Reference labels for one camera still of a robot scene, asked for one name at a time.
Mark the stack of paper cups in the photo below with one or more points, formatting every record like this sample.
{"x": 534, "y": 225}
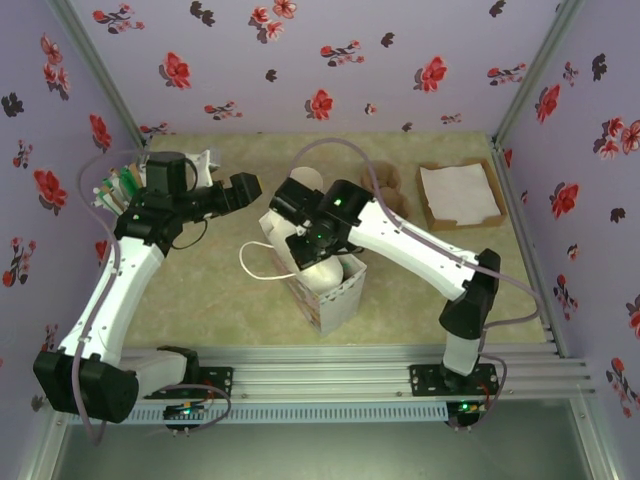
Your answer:
{"x": 307, "y": 176}

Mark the stack of brown pulp carriers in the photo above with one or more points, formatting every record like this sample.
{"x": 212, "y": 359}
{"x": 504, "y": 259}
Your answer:
{"x": 395, "y": 200}

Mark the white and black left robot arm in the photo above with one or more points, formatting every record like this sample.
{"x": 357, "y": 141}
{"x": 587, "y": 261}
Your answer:
{"x": 125, "y": 285}

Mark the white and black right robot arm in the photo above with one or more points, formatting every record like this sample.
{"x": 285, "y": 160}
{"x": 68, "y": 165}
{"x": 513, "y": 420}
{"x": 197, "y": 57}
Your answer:
{"x": 415, "y": 245}

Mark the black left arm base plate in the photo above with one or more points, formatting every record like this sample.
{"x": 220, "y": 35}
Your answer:
{"x": 220, "y": 382}

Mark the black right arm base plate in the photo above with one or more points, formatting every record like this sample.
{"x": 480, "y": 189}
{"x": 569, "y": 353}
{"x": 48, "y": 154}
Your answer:
{"x": 422, "y": 380}

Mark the brown wooden stirrer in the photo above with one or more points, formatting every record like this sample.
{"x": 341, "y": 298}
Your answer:
{"x": 135, "y": 172}

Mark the aluminium frame post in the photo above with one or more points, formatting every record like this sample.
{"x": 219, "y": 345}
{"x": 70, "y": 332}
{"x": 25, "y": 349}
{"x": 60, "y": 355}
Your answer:
{"x": 540, "y": 65}
{"x": 95, "y": 60}

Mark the stack of white napkins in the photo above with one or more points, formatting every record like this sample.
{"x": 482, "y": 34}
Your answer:
{"x": 460, "y": 190}

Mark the brown cardboard tray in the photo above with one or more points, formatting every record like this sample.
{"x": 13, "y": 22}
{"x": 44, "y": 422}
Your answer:
{"x": 465, "y": 225}

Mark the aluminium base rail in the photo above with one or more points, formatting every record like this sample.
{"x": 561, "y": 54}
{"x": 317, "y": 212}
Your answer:
{"x": 320, "y": 372}

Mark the white wrapped straw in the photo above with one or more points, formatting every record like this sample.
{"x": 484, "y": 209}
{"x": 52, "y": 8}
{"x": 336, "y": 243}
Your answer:
{"x": 100, "y": 200}

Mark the white paper napkin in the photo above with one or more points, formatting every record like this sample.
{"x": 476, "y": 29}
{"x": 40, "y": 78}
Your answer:
{"x": 322, "y": 277}

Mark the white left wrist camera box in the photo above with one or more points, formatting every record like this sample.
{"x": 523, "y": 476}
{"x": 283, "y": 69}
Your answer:
{"x": 201, "y": 167}

